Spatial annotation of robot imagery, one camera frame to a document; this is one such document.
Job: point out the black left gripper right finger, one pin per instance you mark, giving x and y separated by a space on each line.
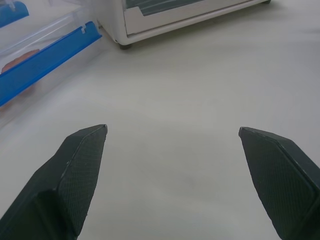
280 182

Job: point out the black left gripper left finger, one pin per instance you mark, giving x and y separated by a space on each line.
62 185

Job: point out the white toaster oven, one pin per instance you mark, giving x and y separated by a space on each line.
190 17

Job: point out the clear plastic container blue clips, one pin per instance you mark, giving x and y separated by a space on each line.
37 57

